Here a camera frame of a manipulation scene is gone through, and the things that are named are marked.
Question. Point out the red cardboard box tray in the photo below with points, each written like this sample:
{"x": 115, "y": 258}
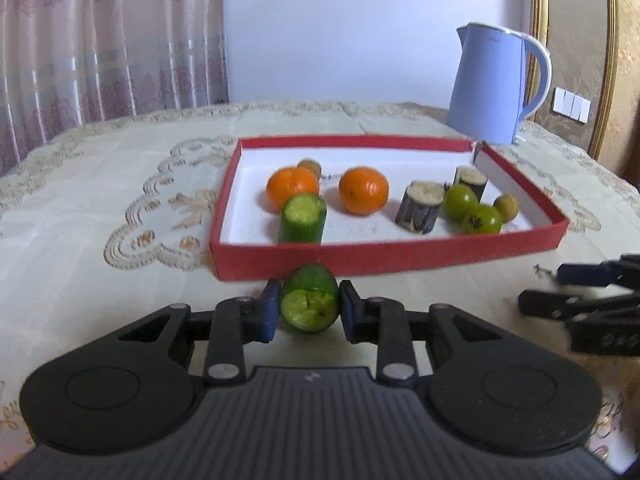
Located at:
{"x": 400, "y": 260}

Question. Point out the round green fruit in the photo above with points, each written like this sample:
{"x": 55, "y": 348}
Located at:
{"x": 482, "y": 219}
{"x": 457, "y": 201}

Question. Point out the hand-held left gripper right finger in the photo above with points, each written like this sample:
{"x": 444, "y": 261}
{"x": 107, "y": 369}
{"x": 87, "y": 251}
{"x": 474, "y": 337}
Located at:
{"x": 350, "y": 315}

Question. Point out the large green cucumber piece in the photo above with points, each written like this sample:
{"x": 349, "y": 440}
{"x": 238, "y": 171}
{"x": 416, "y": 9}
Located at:
{"x": 302, "y": 220}

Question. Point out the light blue electric kettle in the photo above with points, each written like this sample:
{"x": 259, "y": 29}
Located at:
{"x": 487, "y": 85}

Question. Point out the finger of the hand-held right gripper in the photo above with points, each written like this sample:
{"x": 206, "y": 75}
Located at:
{"x": 585, "y": 274}
{"x": 600, "y": 330}

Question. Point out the orange mandarin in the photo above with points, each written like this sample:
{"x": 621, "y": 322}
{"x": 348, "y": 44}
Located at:
{"x": 292, "y": 187}
{"x": 363, "y": 191}

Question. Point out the gold framed wall panel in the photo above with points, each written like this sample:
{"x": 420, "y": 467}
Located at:
{"x": 580, "y": 25}

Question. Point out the small fruit stem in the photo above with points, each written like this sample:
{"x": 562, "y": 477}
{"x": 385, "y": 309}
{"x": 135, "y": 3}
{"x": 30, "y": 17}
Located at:
{"x": 542, "y": 270}

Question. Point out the pink patterned curtain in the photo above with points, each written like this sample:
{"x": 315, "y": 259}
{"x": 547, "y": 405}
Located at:
{"x": 100, "y": 45}

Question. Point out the yellow-brown longan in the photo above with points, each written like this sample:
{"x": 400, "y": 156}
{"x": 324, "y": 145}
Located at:
{"x": 507, "y": 207}
{"x": 309, "y": 166}

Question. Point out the dark sugarcane piece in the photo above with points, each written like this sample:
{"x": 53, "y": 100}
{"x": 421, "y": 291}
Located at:
{"x": 420, "y": 207}
{"x": 471, "y": 180}

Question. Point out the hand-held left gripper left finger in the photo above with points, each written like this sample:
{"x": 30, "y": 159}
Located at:
{"x": 270, "y": 312}

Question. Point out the white wall light switch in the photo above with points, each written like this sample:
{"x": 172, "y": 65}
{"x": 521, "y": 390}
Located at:
{"x": 571, "y": 104}

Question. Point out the green cucumber piece cracked end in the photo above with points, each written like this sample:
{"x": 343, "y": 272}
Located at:
{"x": 307, "y": 302}

